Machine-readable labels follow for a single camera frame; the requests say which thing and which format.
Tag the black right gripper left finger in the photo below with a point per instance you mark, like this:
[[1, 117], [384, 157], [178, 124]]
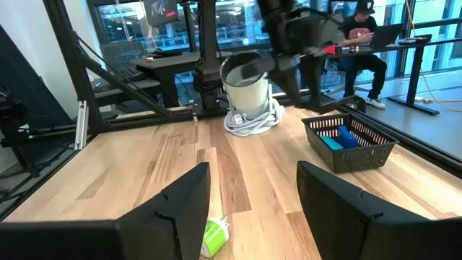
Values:
[[162, 224]]

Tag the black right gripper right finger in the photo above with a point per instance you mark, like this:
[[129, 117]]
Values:
[[361, 224]]

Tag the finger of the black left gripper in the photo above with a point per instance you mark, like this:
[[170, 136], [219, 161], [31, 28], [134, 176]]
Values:
[[267, 65], [287, 85]]

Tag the white cylindrical container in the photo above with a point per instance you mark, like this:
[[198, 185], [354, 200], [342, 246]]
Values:
[[249, 97]]

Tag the green white cube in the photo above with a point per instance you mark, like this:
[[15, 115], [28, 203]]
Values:
[[213, 236]]

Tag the teal block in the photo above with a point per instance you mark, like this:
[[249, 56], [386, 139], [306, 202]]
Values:
[[331, 143]]

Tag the blue block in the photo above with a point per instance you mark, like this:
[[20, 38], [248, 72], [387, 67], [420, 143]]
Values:
[[347, 139]]

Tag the small red desk object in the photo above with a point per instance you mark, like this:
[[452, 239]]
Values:
[[329, 50]]

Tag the seated person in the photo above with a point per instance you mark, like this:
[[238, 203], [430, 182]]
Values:
[[361, 65]]

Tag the black plastic mesh basket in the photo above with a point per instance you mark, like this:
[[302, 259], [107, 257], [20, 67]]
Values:
[[361, 159]]

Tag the dark laptop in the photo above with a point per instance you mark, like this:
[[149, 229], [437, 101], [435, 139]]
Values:
[[386, 36]]

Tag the dark grey desk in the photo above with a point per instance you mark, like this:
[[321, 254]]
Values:
[[169, 61]]

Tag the black standing desk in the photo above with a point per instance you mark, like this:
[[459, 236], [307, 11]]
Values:
[[416, 76]]

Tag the hanging dark monitor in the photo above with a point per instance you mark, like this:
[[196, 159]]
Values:
[[160, 11]]

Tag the black device with green light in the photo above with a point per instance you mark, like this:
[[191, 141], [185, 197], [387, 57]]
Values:
[[14, 112]]

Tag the black panel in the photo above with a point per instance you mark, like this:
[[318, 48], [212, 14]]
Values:
[[36, 83]]

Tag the silver bracket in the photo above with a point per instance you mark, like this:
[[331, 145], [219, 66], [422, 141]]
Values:
[[82, 126]]

